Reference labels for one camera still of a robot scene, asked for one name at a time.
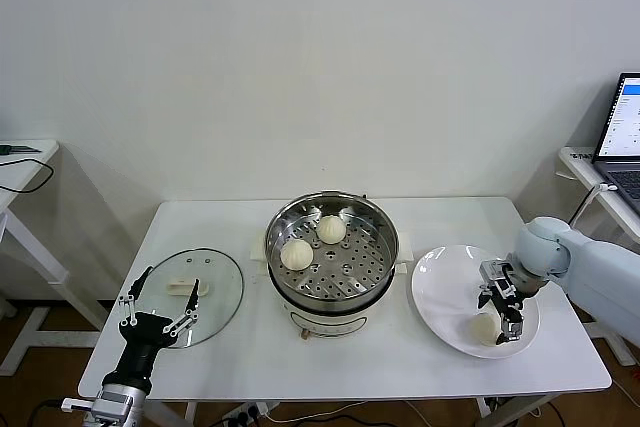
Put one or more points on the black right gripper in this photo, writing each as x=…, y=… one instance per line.
x=512, y=304

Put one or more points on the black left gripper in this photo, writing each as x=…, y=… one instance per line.
x=145, y=329

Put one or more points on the white steamed baozi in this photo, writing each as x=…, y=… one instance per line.
x=297, y=254
x=330, y=229
x=482, y=332

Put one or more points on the round glass pot lid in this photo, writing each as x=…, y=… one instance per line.
x=220, y=277

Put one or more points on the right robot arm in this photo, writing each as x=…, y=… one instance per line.
x=590, y=267

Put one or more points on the stainless steel steamer basket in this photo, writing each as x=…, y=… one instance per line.
x=360, y=277

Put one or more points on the white round plate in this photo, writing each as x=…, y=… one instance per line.
x=445, y=297

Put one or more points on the white power strip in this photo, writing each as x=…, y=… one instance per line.
x=245, y=413

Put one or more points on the white electric cooker pot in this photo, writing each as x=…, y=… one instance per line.
x=325, y=319

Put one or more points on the white side table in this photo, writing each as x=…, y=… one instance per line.
x=582, y=169
x=45, y=147

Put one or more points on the flat dark green object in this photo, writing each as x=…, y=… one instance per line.
x=15, y=149

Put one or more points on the grey open laptop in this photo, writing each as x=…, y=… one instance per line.
x=622, y=122

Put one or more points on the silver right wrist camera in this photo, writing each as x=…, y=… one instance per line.
x=492, y=269

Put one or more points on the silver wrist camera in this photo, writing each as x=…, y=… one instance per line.
x=112, y=399
x=492, y=269

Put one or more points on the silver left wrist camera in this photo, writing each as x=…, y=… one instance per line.
x=112, y=399

